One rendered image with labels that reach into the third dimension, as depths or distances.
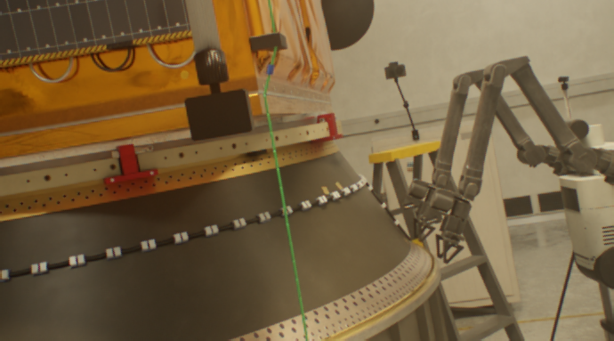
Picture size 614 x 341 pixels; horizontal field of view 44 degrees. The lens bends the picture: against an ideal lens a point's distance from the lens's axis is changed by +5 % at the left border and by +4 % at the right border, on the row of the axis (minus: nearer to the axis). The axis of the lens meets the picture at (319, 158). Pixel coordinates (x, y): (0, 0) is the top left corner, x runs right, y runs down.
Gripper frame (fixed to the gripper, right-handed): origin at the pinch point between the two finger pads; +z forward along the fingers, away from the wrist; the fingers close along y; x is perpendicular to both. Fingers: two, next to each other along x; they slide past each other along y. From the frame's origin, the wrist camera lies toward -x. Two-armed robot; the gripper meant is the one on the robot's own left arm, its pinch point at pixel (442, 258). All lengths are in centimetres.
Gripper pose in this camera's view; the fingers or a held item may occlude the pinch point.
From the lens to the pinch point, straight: 248.3
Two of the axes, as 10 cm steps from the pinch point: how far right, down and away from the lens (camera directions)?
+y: 0.4, 0.4, -10.0
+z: -3.5, 9.4, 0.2
